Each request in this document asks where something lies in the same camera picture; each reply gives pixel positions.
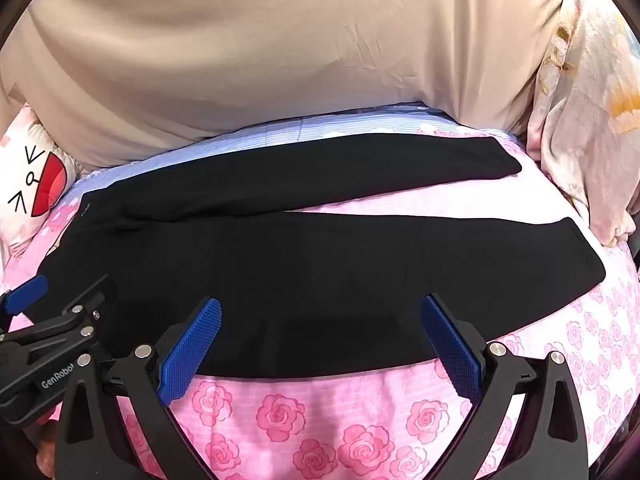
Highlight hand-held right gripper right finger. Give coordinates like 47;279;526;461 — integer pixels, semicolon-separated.
420;294;591;480

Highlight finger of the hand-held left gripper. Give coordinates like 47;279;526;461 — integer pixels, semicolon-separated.
0;275;119;366
0;275;49;331

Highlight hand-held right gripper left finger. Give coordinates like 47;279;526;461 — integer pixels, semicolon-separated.
55;297;223;480

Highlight black pants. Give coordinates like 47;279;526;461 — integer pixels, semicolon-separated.
37;135;607;378

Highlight person's left hand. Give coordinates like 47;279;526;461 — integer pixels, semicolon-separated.
35;422;60;476

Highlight white cartoon face pillow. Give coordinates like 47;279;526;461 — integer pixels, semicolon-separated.
0;105;83;256

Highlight pink rose print bedsheet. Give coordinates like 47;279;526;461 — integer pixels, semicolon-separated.
0;102;640;480

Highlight pale floral quilt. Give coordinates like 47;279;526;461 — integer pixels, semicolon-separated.
525;0;640;248

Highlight beige duvet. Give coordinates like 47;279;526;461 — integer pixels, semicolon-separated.
0;0;576;171

